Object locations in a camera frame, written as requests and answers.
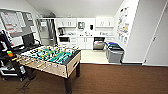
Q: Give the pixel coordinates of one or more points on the red white wall poster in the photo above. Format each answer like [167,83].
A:
[122,16]

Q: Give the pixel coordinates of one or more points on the blue lidded recycling bin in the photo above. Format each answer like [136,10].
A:
[112,44]

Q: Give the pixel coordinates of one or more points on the white paper sheet on fridge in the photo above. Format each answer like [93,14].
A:
[43,24]

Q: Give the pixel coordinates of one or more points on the white wall cabinet two doors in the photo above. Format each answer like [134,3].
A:
[66,22]

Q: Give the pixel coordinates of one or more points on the black microwave oven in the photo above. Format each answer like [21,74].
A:
[64,39]

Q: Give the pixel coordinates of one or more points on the chrome sink faucet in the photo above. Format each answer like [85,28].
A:
[88,33]

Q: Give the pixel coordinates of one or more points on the white door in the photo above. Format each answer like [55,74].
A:
[158,36]

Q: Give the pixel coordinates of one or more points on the black monitor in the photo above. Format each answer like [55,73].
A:
[28,39]

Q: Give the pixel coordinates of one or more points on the stainless steel refrigerator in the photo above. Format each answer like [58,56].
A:
[46,31]

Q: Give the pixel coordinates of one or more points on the yellow wall poster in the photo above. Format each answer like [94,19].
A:
[126,29]

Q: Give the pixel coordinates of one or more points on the green foosball table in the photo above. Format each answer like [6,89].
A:
[50,60]

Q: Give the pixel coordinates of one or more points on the grey wall notice panel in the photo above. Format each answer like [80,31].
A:
[16,21]

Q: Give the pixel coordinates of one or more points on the grey trash bin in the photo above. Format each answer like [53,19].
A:
[115,56]

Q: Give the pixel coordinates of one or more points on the white wall cabinet three doors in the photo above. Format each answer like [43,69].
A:
[104,22]

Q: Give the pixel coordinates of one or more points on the black wheeled cart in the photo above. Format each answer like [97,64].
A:
[10,65]

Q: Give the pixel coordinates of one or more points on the white base cabinet with doors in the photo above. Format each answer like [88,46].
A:
[85,43]

